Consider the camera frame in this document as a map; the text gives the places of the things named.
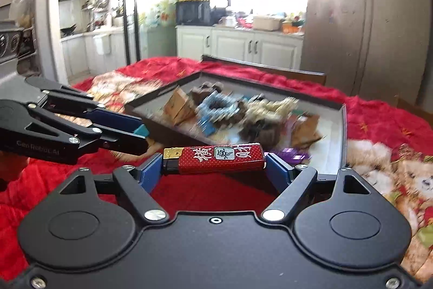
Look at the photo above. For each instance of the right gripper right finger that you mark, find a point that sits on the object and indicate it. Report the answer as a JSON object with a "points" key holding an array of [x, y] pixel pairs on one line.
{"points": [[294, 185]]}

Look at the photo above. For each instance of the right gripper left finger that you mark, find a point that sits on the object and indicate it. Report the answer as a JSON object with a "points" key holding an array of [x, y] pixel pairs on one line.
{"points": [[134, 185]]}

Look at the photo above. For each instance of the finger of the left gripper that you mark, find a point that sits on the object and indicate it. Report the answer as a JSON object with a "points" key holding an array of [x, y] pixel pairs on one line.
{"points": [[101, 112], [111, 138]]}

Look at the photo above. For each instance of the purple lighter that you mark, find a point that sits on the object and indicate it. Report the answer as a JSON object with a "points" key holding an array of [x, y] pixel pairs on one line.
{"points": [[293, 156]]}

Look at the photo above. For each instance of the brown triangular paper packet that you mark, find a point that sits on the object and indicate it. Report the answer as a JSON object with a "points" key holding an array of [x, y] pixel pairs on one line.
{"points": [[304, 132]]}

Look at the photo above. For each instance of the red lighter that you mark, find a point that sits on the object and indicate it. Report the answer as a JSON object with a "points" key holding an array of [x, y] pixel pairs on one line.
{"points": [[221, 159]]}

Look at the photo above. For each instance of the cream scrunchie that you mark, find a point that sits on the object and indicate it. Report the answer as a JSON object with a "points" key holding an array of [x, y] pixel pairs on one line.
{"points": [[273, 111]]}

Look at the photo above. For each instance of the blue and white scrunchie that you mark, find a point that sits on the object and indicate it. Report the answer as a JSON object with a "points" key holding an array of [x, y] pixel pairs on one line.
{"points": [[221, 109]]}

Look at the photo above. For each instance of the black shallow tray box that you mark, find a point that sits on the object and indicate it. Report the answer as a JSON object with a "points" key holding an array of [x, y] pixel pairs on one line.
{"points": [[327, 155]]}

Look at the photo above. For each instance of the brown fuzzy bear hair clip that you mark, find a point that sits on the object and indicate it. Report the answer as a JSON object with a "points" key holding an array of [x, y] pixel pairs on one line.
{"points": [[199, 93]]}

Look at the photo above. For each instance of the red printed blanket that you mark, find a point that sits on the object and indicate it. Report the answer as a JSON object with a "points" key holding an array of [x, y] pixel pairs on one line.
{"points": [[385, 144]]}

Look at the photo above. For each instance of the white kitchen cabinet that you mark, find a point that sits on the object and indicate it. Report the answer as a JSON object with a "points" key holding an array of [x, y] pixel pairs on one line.
{"points": [[271, 48]]}

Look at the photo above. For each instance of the black microwave oven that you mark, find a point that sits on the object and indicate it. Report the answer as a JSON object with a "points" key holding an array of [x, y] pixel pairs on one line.
{"points": [[194, 12]]}

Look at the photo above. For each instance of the white tub on counter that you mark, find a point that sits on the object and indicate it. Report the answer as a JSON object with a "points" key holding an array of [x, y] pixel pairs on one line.
{"points": [[266, 23]]}

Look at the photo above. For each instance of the stainless steel refrigerator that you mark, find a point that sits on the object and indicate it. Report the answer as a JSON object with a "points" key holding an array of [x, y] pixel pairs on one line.
{"points": [[375, 49]]}

